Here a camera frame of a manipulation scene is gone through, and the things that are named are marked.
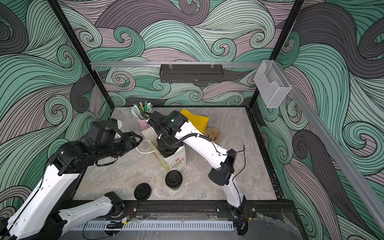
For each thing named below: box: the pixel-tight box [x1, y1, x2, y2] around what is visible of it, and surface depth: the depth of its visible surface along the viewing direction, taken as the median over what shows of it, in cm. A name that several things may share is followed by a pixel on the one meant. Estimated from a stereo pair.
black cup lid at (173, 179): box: [165, 170, 183, 189], surface depth 74 cm
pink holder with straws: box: [129, 101, 153, 131], surface depth 96 cm
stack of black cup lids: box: [134, 182, 152, 201], surface depth 78 cm
